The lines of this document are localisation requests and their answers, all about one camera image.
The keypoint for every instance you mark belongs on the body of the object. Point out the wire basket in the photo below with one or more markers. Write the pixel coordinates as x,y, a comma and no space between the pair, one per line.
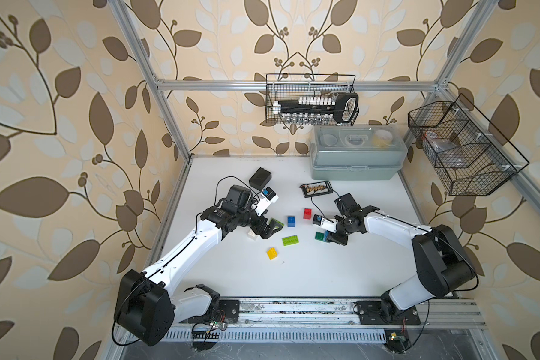
291,86
471,155

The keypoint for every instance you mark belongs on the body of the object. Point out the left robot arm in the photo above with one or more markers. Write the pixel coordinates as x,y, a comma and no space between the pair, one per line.
146,305

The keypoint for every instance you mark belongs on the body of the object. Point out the dark blue lego brick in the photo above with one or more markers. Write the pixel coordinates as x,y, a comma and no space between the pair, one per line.
291,221

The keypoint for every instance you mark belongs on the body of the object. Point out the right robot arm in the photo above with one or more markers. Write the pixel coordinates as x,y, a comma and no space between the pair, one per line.
441,263

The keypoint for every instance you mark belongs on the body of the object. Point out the red lego brick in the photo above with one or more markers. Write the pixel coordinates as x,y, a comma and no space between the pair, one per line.
307,214

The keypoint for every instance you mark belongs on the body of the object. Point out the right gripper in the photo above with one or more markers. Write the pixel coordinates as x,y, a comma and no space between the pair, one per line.
334,237

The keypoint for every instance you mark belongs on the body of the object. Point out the lime lego brick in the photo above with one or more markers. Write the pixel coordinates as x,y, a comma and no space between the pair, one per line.
290,240
276,223

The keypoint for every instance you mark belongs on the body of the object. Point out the dark green lego brick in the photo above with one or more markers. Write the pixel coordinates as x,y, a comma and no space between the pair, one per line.
320,236

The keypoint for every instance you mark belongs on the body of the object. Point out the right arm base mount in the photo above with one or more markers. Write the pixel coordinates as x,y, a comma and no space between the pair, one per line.
380,313

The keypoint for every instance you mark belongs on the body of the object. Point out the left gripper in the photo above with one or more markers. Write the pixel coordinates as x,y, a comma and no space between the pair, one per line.
271,231

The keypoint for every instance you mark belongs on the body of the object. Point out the back wire basket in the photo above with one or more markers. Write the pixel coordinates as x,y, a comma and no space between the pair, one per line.
291,86

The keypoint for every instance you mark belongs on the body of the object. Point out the right wire basket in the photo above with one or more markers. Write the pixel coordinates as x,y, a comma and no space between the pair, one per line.
471,155

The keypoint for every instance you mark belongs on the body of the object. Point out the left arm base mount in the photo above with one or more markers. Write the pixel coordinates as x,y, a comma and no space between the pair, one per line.
223,310

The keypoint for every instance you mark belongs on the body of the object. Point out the white lego brick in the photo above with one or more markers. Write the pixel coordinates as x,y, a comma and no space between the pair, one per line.
252,235

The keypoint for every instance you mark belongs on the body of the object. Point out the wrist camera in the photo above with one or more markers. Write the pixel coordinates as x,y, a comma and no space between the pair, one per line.
265,199
325,223

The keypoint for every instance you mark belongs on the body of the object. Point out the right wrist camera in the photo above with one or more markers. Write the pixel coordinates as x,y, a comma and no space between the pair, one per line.
325,223

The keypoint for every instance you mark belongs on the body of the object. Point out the grey plastic toolbox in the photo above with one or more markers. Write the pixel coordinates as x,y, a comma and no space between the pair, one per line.
361,153

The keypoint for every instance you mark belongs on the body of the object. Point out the yellow lego brick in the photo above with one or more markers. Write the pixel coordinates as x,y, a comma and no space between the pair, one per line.
272,253

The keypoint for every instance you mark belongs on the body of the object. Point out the aluminium front rail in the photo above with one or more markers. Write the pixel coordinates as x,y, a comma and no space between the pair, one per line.
326,321

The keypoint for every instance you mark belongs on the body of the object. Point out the black box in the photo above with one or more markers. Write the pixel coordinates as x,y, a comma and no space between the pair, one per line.
260,179

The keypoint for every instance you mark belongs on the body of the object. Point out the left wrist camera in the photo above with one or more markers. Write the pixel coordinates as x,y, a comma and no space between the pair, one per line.
265,199

